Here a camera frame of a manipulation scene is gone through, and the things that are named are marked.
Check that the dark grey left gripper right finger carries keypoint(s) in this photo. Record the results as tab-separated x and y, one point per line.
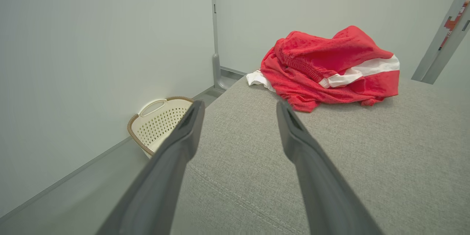
326	198

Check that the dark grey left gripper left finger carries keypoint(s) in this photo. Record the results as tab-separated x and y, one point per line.
158	191

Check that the red jersey with white sleeves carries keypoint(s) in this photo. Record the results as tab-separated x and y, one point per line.
286	91

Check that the red shorts with white stripe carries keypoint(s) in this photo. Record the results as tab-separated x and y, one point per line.
330	47

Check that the cream perforated laundry basket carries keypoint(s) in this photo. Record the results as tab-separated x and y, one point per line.
158	125

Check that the red white sticker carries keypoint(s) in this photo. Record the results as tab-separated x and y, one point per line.
452	24

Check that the grey partition post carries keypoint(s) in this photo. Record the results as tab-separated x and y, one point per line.
216	69
435	55

